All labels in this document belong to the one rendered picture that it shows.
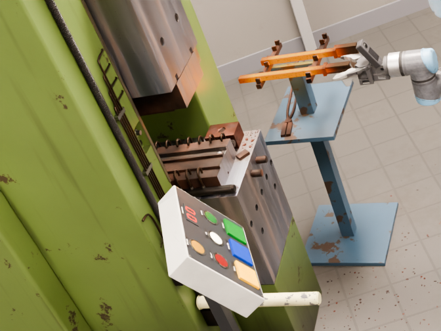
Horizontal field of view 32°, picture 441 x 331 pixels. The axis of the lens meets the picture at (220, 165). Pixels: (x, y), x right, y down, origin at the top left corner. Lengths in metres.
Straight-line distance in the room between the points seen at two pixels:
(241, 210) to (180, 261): 0.68
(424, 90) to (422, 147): 1.22
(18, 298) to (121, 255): 0.43
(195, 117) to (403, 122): 1.65
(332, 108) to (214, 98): 0.51
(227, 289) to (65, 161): 0.64
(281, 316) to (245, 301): 0.90
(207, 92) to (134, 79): 0.62
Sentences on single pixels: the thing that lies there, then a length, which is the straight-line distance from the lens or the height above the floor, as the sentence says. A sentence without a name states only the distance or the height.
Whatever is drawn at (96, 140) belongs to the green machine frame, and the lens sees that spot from 2.22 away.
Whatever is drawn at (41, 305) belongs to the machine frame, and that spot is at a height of 0.83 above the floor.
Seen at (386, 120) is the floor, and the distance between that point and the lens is 4.32.
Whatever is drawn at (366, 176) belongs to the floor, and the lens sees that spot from 3.97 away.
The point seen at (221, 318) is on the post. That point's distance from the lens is 2.37.
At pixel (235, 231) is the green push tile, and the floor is 1.01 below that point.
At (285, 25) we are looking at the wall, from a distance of 5.14.
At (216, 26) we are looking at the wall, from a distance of 5.07.
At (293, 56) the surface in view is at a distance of 3.07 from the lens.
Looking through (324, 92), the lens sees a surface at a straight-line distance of 3.30.
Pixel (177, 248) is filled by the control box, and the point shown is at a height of 1.19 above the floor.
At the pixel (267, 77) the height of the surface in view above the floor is 1.00.
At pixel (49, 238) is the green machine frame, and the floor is 1.04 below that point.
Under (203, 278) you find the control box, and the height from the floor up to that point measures 1.11.
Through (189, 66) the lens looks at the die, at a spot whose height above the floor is 1.35.
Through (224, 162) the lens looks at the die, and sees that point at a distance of 2.67.
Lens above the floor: 2.44
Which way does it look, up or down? 33 degrees down
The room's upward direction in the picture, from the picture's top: 23 degrees counter-clockwise
